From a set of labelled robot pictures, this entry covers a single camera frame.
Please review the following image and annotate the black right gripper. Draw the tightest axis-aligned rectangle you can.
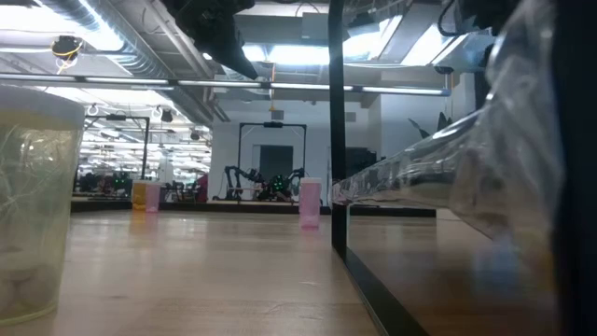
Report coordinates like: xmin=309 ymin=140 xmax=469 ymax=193
xmin=454 ymin=0 xmax=521 ymax=36

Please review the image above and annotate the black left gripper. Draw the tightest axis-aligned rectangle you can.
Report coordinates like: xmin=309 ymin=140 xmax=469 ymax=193
xmin=160 ymin=0 xmax=260 ymax=80

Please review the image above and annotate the large orange medicine bottle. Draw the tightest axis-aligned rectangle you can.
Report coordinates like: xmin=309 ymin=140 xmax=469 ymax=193
xmin=132 ymin=180 xmax=149 ymax=212

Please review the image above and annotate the silver horizontal rig bar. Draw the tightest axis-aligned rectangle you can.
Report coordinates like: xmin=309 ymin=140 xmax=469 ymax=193
xmin=0 ymin=72 xmax=452 ymax=98

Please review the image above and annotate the dark grey door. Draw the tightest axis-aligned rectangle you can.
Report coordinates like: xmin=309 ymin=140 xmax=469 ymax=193
xmin=258 ymin=144 xmax=295 ymax=183

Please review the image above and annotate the green plant white pot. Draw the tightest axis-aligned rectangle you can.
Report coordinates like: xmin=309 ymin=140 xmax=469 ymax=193
xmin=408 ymin=110 xmax=453 ymax=140

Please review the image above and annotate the red background object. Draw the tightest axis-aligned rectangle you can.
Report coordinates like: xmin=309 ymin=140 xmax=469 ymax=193
xmin=195 ymin=173 xmax=210 ymax=203

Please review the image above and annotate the black cabinet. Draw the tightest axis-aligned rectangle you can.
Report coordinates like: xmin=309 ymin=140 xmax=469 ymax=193
xmin=347 ymin=147 xmax=379 ymax=179

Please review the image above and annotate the black yellow ceiling device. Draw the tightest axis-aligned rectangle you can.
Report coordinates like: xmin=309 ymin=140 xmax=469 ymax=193
xmin=49 ymin=35 xmax=85 ymax=62

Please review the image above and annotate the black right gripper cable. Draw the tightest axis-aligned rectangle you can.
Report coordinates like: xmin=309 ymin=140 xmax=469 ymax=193
xmin=437 ymin=0 xmax=461 ymax=38

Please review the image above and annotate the background black rig frame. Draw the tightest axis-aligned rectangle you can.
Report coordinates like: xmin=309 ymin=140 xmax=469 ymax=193
xmin=236 ymin=120 xmax=308 ymax=203
xmin=85 ymin=113 xmax=151 ymax=182

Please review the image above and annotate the silver ventilation duct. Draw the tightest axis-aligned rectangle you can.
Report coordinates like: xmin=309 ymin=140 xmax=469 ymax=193
xmin=36 ymin=0 xmax=232 ymax=123

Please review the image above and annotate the black aluminium table frame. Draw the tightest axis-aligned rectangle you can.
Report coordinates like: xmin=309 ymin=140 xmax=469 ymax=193
xmin=69 ymin=198 xmax=437 ymax=218

